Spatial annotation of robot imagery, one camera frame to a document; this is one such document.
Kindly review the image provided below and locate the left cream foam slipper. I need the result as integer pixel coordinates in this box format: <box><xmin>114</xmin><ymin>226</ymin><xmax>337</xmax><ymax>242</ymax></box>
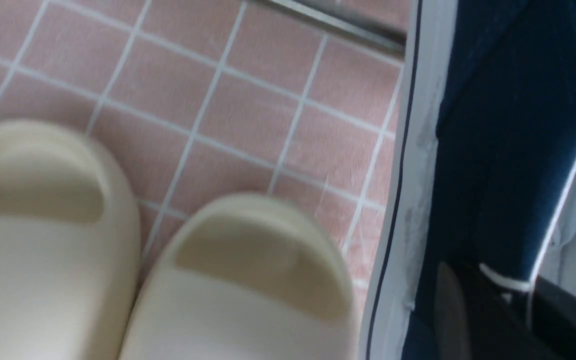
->
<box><xmin>0</xmin><ymin>118</ymin><xmax>141</xmax><ymax>360</ymax></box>

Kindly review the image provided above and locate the navy slip-on shoe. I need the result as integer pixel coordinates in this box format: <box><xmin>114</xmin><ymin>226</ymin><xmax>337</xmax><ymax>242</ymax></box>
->
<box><xmin>359</xmin><ymin>0</ymin><xmax>576</xmax><ymax>360</ymax></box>

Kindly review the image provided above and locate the right cream foam slipper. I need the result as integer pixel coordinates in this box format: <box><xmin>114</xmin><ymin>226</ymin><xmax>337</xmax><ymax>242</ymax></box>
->
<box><xmin>119</xmin><ymin>193</ymin><xmax>359</xmax><ymax>360</ymax></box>

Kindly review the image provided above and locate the cream foam slipper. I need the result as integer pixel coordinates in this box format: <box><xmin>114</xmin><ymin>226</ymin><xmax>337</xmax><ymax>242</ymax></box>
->
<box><xmin>0</xmin><ymin>118</ymin><xmax>141</xmax><ymax>360</ymax></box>
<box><xmin>119</xmin><ymin>193</ymin><xmax>359</xmax><ymax>360</ymax></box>

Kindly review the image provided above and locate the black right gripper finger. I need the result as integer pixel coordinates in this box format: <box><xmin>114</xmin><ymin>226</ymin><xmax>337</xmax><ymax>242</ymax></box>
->
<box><xmin>434</xmin><ymin>262</ymin><xmax>562</xmax><ymax>360</ymax></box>

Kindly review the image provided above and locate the steel shoe rack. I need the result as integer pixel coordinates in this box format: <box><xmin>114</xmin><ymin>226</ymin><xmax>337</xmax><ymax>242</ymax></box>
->
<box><xmin>255</xmin><ymin>0</ymin><xmax>407</xmax><ymax>60</ymax></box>

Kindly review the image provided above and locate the pink checkered tablecloth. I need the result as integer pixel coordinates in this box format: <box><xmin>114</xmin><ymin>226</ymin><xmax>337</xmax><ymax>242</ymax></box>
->
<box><xmin>0</xmin><ymin>0</ymin><xmax>409</xmax><ymax>321</ymax></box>

